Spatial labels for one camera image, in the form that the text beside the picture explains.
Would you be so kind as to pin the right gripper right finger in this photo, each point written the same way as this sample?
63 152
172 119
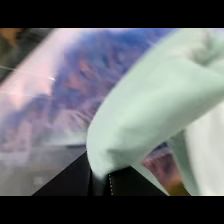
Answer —
133 183

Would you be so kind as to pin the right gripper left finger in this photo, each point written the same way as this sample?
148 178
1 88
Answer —
71 181

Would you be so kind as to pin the light green shirt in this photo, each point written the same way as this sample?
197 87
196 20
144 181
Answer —
156 100

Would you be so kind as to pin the white garment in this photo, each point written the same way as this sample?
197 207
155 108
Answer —
208 156

